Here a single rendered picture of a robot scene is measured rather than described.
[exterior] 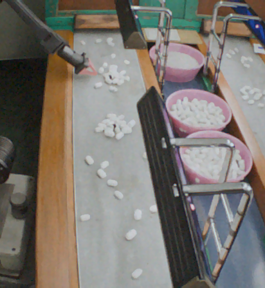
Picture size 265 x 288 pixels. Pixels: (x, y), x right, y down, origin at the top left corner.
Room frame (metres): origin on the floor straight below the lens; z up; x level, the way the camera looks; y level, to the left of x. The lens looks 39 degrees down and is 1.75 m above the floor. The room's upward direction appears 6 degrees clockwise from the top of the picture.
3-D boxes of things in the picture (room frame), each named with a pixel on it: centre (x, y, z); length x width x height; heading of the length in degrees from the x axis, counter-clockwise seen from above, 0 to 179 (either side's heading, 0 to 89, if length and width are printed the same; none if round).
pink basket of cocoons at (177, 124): (1.47, -0.25, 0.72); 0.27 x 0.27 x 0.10
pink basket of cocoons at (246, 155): (1.19, -0.29, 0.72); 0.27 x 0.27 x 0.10
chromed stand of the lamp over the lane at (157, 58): (1.70, 0.00, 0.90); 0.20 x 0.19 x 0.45; 10
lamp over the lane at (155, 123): (0.73, -0.09, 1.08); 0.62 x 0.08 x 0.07; 10
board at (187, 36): (2.12, -0.13, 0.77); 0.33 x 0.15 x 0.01; 100
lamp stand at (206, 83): (1.77, -0.40, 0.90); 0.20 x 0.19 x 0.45; 10
